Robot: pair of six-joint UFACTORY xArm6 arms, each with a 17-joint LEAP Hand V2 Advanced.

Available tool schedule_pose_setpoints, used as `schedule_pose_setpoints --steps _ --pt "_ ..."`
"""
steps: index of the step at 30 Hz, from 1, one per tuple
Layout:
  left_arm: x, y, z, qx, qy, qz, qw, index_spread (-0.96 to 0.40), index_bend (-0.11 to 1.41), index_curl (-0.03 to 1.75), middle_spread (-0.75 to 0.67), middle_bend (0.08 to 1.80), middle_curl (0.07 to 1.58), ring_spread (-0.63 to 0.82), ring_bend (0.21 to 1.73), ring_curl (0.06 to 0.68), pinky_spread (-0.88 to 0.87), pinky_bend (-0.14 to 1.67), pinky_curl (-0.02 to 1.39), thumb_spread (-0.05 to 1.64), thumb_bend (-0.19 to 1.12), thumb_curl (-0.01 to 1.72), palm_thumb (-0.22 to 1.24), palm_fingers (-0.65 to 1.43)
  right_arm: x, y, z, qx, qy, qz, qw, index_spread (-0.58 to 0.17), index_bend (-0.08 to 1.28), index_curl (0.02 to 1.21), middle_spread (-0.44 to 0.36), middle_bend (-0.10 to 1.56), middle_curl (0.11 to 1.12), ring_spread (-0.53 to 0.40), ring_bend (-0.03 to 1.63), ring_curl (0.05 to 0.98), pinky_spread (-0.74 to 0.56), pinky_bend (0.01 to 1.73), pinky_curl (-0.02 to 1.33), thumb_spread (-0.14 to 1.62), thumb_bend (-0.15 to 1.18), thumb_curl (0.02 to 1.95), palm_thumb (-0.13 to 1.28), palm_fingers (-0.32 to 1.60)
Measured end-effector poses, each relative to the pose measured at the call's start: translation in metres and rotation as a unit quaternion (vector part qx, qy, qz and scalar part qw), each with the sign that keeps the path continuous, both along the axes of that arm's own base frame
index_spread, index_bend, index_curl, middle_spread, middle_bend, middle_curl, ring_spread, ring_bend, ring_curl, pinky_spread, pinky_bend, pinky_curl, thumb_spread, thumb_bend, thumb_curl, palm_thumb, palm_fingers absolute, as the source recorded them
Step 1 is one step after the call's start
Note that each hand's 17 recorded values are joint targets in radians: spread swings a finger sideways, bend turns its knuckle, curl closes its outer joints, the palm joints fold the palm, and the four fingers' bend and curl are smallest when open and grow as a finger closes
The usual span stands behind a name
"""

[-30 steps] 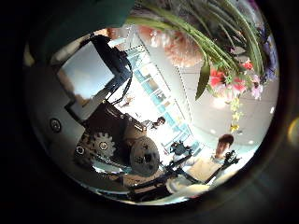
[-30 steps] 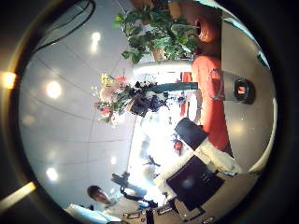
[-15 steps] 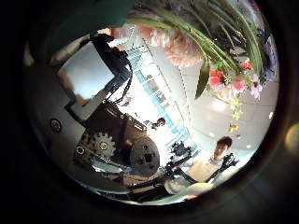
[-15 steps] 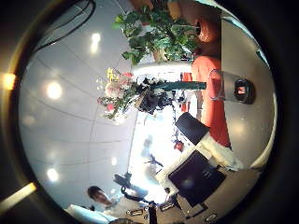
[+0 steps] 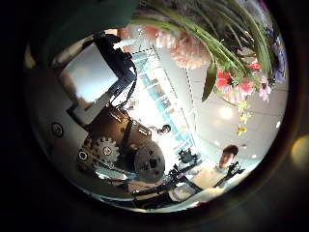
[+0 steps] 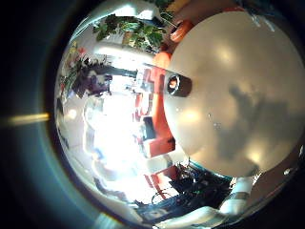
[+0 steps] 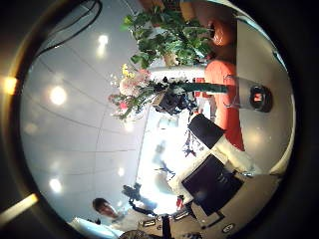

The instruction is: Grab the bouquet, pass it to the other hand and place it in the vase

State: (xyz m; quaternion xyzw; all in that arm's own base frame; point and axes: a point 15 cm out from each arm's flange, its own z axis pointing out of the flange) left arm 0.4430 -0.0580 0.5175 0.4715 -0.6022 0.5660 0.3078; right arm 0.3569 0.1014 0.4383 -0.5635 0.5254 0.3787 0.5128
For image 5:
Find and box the distant dark-haired person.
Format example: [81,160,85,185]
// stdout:
[157,124,173,136]

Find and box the black equipment stand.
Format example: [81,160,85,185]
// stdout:
[131,148,207,201]

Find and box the person with white shirt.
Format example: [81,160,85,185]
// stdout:
[189,144,247,194]

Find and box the blue framed window wall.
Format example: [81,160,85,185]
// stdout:
[128,47,201,156]

